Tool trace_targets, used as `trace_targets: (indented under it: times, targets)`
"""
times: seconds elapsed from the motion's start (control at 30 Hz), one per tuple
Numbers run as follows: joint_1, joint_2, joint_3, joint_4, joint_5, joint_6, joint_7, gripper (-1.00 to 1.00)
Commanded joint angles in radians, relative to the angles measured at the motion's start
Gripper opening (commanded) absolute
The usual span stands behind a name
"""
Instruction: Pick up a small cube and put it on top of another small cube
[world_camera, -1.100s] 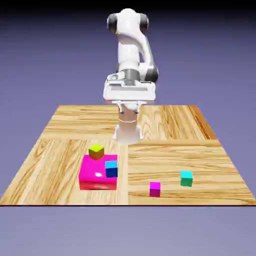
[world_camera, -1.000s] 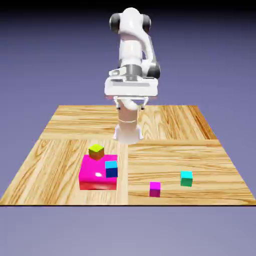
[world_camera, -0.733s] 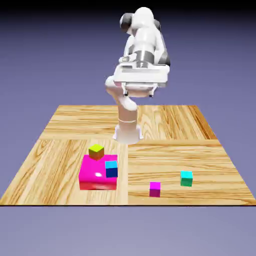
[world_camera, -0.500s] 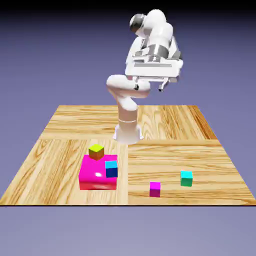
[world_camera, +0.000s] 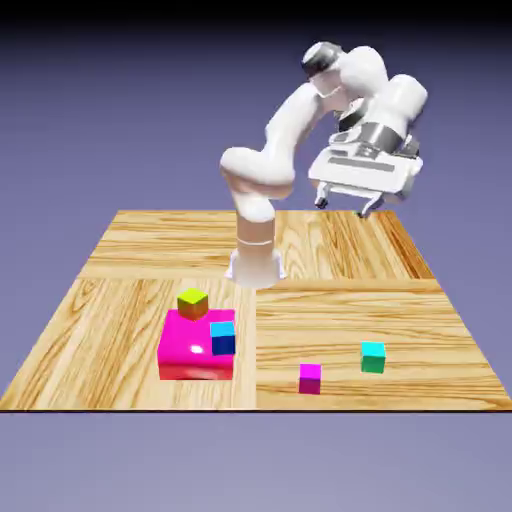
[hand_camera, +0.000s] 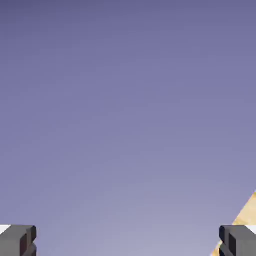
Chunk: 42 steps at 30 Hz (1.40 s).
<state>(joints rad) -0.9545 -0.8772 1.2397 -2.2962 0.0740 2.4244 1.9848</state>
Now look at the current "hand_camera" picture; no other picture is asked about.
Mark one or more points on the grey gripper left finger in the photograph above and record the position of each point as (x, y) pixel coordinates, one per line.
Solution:
(14, 241)

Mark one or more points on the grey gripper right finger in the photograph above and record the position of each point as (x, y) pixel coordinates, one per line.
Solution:
(241, 241)

